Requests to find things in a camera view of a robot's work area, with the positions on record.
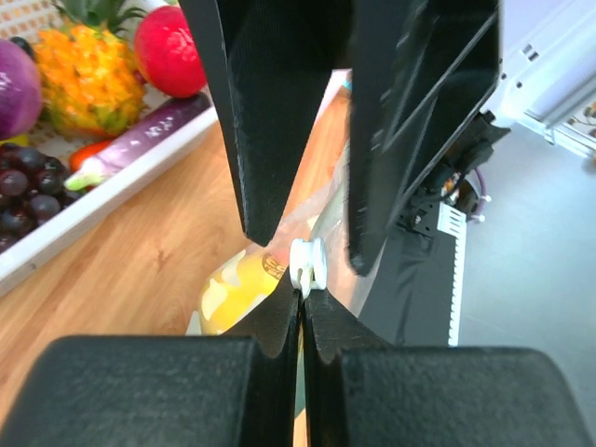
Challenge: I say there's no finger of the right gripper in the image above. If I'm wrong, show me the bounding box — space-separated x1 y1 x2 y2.
181 0 352 246
347 1 500 275

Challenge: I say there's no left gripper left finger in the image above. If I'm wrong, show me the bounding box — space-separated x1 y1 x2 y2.
1 278 299 446

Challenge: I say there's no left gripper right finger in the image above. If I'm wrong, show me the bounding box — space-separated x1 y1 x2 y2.
301 291 593 446

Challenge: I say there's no polka dot zip bag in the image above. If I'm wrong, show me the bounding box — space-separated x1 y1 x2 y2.
185 69 387 336

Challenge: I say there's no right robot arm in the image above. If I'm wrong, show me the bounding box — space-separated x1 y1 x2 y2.
182 1 595 275

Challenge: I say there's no fake red apple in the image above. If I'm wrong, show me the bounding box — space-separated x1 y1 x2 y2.
133 6 207 98

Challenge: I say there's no fake pineapple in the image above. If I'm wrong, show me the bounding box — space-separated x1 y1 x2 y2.
34 1 146 138

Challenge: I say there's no fake purple eggplant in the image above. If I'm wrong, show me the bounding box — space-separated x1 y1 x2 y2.
64 92 210 191

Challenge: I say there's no fake red chili pepper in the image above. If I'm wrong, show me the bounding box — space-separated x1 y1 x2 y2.
69 140 113 172

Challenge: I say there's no fake purple onion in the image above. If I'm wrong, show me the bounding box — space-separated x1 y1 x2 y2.
1 39 43 140

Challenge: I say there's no fake grape bunch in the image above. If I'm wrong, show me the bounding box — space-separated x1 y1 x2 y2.
1 142 84 252

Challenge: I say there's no white plastic basket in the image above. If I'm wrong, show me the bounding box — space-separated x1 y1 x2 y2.
0 0 220 297

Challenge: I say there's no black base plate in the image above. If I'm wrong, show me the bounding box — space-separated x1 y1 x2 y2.
360 111 511 348

